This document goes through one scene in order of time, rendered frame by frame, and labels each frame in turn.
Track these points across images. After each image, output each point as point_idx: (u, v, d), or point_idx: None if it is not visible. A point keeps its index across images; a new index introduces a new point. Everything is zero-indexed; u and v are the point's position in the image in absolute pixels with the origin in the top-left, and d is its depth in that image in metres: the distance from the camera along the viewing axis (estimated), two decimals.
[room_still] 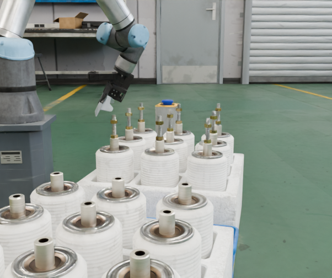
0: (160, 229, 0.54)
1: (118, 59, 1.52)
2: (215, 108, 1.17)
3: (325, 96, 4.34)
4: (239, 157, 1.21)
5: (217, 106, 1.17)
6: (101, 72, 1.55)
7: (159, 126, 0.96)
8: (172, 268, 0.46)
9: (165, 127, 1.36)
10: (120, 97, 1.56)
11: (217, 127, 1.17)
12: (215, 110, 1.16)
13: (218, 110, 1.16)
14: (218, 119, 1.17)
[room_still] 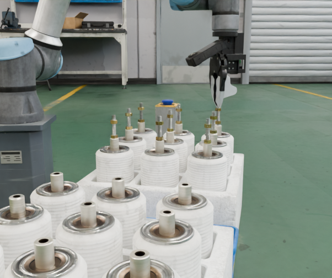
0: (160, 229, 0.54)
1: (216, 20, 1.09)
2: (215, 108, 1.17)
3: (325, 96, 4.34)
4: (239, 157, 1.21)
5: (217, 106, 1.17)
6: (202, 49, 1.11)
7: (159, 126, 0.96)
8: (172, 268, 0.46)
9: (165, 127, 1.36)
10: (240, 67, 1.13)
11: (217, 127, 1.17)
12: (215, 111, 1.16)
13: (218, 110, 1.16)
14: (218, 119, 1.17)
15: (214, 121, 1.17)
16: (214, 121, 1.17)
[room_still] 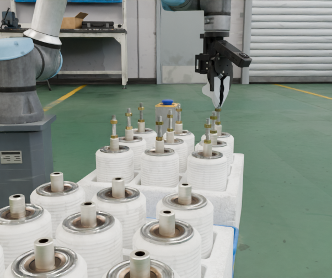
0: (160, 229, 0.54)
1: (230, 21, 1.10)
2: (218, 109, 1.15)
3: (325, 96, 4.34)
4: (239, 157, 1.21)
5: (217, 107, 1.16)
6: (234, 49, 1.09)
7: (159, 126, 0.96)
8: (172, 268, 0.46)
9: (165, 127, 1.36)
10: None
11: (217, 127, 1.17)
12: (219, 111, 1.16)
13: (221, 110, 1.17)
14: (219, 119, 1.17)
15: (219, 122, 1.16)
16: (220, 122, 1.16)
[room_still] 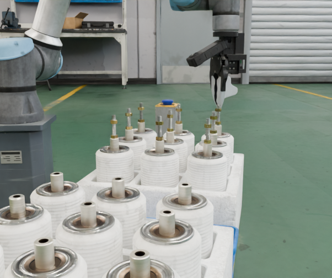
0: (160, 229, 0.54)
1: (217, 20, 1.09)
2: (218, 109, 1.16)
3: (325, 96, 4.34)
4: (239, 157, 1.21)
5: (217, 107, 1.16)
6: (203, 49, 1.11)
7: (159, 126, 0.96)
8: (172, 268, 0.46)
9: (165, 127, 1.36)
10: (241, 67, 1.13)
11: (217, 127, 1.17)
12: (220, 111, 1.16)
13: (221, 110, 1.17)
14: (219, 119, 1.17)
15: (219, 122, 1.16)
16: (220, 122, 1.16)
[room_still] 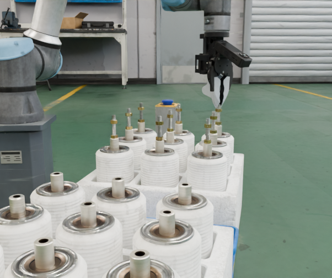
0: (160, 229, 0.54)
1: (230, 21, 1.11)
2: (221, 109, 1.16)
3: (325, 96, 4.34)
4: (239, 157, 1.21)
5: (220, 107, 1.16)
6: (234, 49, 1.09)
7: (159, 126, 0.96)
8: (172, 268, 0.46)
9: (165, 127, 1.36)
10: None
11: (217, 127, 1.16)
12: (219, 111, 1.17)
13: (216, 110, 1.17)
14: (217, 119, 1.17)
15: (219, 121, 1.18)
16: (219, 121, 1.18)
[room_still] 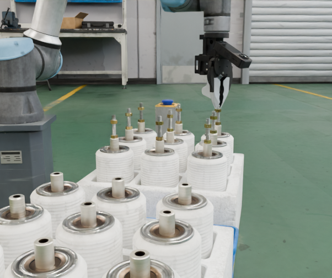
0: (160, 229, 0.54)
1: (229, 22, 1.11)
2: (215, 109, 1.17)
3: (325, 96, 4.34)
4: (239, 157, 1.21)
5: (217, 107, 1.17)
6: (234, 51, 1.09)
7: (159, 126, 0.96)
8: (172, 268, 0.46)
9: (165, 127, 1.36)
10: None
11: (216, 127, 1.17)
12: (214, 111, 1.17)
13: (216, 111, 1.16)
14: (217, 120, 1.17)
15: (214, 122, 1.18)
16: None
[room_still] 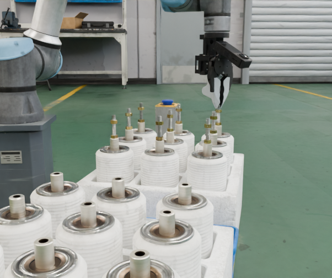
0: (160, 229, 0.54)
1: (230, 22, 1.11)
2: (217, 110, 1.16)
3: (325, 96, 4.34)
4: (239, 157, 1.21)
5: (217, 108, 1.16)
6: (234, 51, 1.09)
7: (159, 126, 0.96)
8: (172, 268, 0.46)
9: (165, 127, 1.36)
10: None
11: (217, 127, 1.17)
12: (219, 112, 1.16)
13: (221, 111, 1.16)
14: (219, 120, 1.17)
15: (218, 123, 1.16)
16: (219, 123, 1.16)
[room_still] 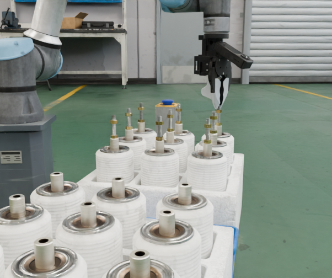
0: (160, 229, 0.54)
1: (229, 22, 1.11)
2: (220, 110, 1.17)
3: (325, 96, 4.34)
4: (239, 157, 1.21)
5: (219, 108, 1.16)
6: (235, 51, 1.09)
7: (159, 126, 0.96)
8: (172, 268, 0.46)
9: (165, 127, 1.36)
10: None
11: (217, 127, 1.16)
12: (218, 112, 1.17)
13: (215, 111, 1.17)
14: (217, 121, 1.17)
15: None
16: (217, 122, 1.18)
